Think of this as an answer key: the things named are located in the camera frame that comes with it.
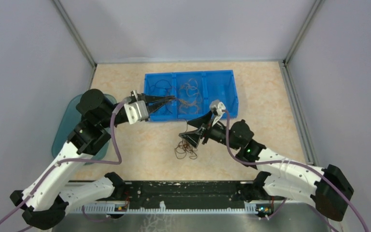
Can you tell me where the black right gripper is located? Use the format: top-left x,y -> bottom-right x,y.
179,110 -> 241,150

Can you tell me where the brown wire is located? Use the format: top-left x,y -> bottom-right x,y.
174,139 -> 199,161

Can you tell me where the yellow wire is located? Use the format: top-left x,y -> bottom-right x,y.
177,96 -> 203,115
178,78 -> 202,98

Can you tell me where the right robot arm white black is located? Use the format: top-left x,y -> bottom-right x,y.
179,112 -> 355,221

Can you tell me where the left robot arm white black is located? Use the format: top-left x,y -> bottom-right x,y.
10,89 -> 175,230

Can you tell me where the blue plastic divided bin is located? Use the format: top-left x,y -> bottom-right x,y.
143,70 -> 239,122

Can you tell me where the teal translucent plastic basin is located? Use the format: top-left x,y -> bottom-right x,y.
51,94 -> 117,160

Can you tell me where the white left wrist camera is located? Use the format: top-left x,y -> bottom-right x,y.
124,101 -> 149,125

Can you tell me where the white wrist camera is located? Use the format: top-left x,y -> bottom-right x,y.
124,101 -> 149,125
209,99 -> 226,118

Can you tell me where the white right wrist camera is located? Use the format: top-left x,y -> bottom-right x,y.
209,99 -> 226,118

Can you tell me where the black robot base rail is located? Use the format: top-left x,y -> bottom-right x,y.
67,180 -> 337,215

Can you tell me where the aluminium frame post left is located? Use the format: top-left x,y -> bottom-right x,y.
51,0 -> 97,69

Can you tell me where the aluminium frame post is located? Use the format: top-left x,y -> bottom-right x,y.
51,0 -> 97,69
284,0 -> 325,67

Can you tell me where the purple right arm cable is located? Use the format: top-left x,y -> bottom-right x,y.
220,109 -> 370,232

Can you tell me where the aluminium frame post right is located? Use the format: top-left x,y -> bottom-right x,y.
284,0 -> 325,67

